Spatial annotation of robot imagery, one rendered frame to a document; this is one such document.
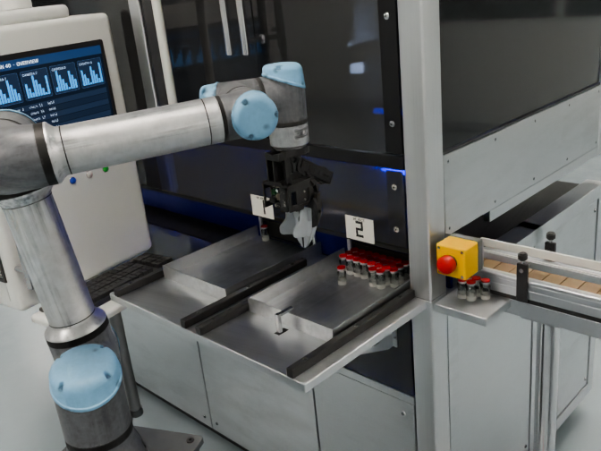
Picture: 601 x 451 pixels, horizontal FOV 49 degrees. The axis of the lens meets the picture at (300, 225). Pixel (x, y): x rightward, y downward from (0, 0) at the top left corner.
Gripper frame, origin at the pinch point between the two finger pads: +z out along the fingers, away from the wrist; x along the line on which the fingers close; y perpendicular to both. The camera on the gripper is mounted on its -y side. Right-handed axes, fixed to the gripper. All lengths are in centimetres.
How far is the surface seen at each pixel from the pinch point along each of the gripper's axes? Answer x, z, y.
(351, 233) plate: -8.9, 8.6, -24.4
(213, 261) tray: -49, 21, -13
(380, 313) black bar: 8.9, 19.4, -11.5
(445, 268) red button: 19.6, 9.5, -20.6
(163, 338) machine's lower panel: -105, 70, -27
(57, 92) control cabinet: -89, -26, 2
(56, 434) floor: -142, 110, 6
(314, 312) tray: -5.7, 21.0, -6.2
